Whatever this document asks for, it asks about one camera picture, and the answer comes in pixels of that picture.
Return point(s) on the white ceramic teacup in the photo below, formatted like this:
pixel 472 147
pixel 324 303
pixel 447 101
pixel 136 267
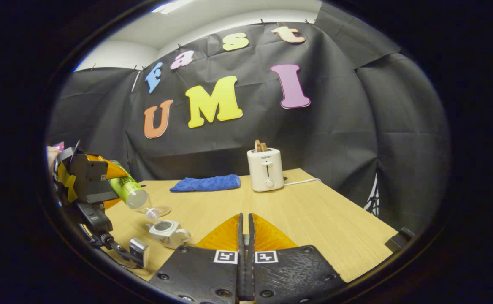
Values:
pixel 168 236

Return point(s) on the bread slice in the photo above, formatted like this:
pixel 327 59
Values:
pixel 261 146

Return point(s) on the black backdrop cloth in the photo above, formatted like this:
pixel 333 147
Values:
pixel 335 126

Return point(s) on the blue towel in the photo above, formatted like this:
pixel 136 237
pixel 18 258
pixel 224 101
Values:
pixel 206 183

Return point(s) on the white toaster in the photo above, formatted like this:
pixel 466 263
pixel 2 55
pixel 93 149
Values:
pixel 265 171

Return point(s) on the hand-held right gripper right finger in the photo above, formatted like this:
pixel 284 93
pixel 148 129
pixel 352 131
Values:
pixel 288 274

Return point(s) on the round brown coaster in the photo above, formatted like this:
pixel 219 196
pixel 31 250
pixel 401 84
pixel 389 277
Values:
pixel 164 210

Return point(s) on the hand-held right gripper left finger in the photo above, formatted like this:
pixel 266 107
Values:
pixel 204 274

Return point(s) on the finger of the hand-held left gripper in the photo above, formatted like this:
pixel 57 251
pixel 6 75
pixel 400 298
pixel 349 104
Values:
pixel 90 179
pixel 111 203

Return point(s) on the green label water bottle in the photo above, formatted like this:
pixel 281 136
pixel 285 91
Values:
pixel 125 188

